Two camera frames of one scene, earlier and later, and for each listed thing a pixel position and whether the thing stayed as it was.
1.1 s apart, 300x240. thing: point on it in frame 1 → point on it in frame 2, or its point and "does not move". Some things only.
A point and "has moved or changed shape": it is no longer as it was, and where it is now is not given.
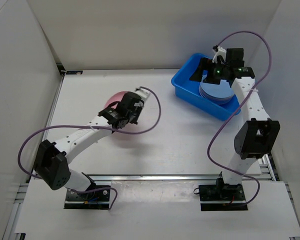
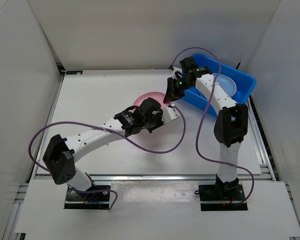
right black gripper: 205,64 → 172,94
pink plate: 115,97 → 158,96
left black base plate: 97,200 does not move
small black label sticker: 74,72 does not move
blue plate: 222,90 has moved or changed shape
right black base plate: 222,197 does not move
